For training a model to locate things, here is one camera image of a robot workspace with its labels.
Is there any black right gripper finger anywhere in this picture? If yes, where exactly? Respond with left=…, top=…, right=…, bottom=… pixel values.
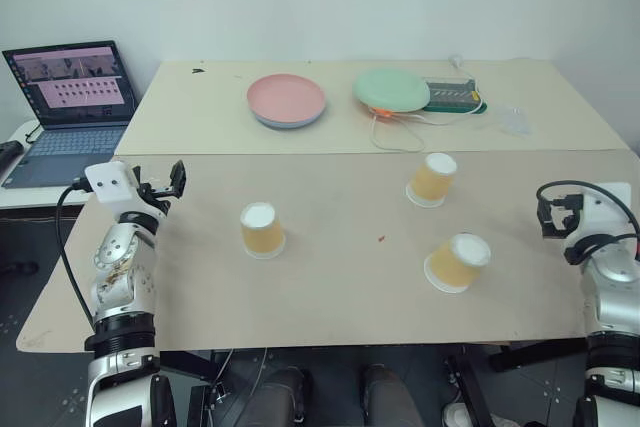
left=537, top=215, right=570, bottom=242
left=548, top=193, right=584, bottom=212

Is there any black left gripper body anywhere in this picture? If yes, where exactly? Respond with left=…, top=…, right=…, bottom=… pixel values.
left=136, top=181, right=177, bottom=216

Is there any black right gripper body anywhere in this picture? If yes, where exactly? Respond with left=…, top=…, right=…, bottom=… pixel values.
left=558, top=202, right=586, bottom=234

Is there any clear plastic bag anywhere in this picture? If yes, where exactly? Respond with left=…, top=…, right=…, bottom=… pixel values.
left=493, top=103, right=535, bottom=138

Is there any grey open laptop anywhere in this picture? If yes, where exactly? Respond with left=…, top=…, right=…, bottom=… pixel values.
left=1, top=39, right=139, bottom=190

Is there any yellow paper cup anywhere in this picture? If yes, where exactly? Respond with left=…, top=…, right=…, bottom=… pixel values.
left=404, top=151, right=459, bottom=210
left=239, top=201, right=287, bottom=261
left=423, top=232, right=493, bottom=296

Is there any white side table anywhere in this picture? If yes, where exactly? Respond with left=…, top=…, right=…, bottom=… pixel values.
left=0, top=118, right=122, bottom=210

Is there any pale blue plastic plate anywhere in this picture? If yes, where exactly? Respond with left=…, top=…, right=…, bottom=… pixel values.
left=251, top=105, right=330, bottom=132

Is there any black device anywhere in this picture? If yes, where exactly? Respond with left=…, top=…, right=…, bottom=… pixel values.
left=0, top=141, right=25, bottom=171

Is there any pink plastic plate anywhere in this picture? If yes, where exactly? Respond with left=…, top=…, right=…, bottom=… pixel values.
left=245, top=74, right=328, bottom=124

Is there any dark ribbed box green base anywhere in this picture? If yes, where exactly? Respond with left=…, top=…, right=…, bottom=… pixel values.
left=421, top=76, right=488, bottom=116

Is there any white object on floor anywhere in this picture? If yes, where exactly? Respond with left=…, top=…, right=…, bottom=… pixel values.
left=443, top=400, right=472, bottom=427

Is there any mint green plastic plate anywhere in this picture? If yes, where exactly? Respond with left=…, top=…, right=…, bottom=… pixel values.
left=351, top=67, right=432, bottom=114

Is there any dark rounded shape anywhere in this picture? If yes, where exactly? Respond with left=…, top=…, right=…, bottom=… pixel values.
left=246, top=365, right=315, bottom=427
left=358, top=363, right=427, bottom=427

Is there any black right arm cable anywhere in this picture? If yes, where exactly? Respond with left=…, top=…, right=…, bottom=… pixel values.
left=535, top=180, right=640, bottom=266

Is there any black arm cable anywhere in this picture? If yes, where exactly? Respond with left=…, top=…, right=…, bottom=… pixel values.
left=535, top=180, right=640, bottom=266
left=55, top=177, right=97, bottom=331

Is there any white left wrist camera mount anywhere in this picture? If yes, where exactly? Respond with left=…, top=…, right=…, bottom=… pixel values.
left=83, top=161, right=140, bottom=207

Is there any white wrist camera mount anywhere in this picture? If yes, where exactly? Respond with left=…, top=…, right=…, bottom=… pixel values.
left=581, top=181, right=633, bottom=239
left=83, top=161, right=140, bottom=207

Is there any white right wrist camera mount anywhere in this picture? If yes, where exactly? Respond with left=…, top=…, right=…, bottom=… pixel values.
left=581, top=181, right=633, bottom=239

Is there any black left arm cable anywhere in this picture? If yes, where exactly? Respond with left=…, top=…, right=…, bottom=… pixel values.
left=55, top=177, right=97, bottom=331

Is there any white looped cable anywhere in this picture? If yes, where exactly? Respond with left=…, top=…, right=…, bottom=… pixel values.
left=369, top=102, right=485, bottom=153

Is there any white plug with cord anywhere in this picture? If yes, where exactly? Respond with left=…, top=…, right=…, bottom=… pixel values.
left=448, top=53, right=477, bottom=82

